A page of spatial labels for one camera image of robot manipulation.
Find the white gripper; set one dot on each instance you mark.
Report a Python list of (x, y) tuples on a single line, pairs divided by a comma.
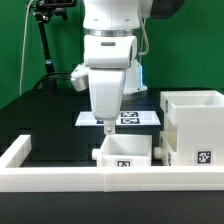
[(106, 89)]

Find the white drawer box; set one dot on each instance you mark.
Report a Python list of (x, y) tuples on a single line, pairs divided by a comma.
[(124, 150), (167, 149)]

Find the white front drawer box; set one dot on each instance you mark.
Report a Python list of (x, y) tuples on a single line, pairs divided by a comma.
[(167, 149)]

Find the white drawer cabinet frame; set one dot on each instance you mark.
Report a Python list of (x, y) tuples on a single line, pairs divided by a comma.
[(196, 119)]

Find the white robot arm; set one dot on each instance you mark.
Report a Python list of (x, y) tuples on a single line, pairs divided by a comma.
[(110, 48)]

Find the white marker tag plate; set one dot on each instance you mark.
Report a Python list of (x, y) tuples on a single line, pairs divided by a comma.
[(126, 118)]

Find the white U-shaped border fence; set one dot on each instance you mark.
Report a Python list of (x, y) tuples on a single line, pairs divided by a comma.
[(15, 178)]

